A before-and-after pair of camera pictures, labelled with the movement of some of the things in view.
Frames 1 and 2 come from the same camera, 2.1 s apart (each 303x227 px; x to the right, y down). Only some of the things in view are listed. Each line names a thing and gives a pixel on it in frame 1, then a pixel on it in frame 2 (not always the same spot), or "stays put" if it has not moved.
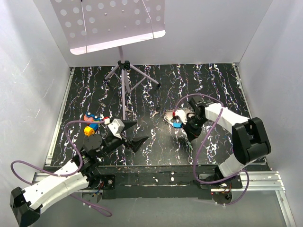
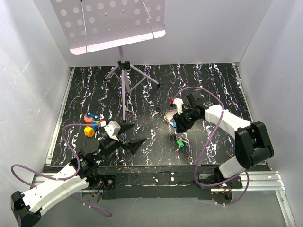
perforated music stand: x=92 y=25 stays put
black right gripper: x=191 y=134 -> x=182 y=126
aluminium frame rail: x=264 y=180 stays put
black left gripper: x=135 y=144 stays put
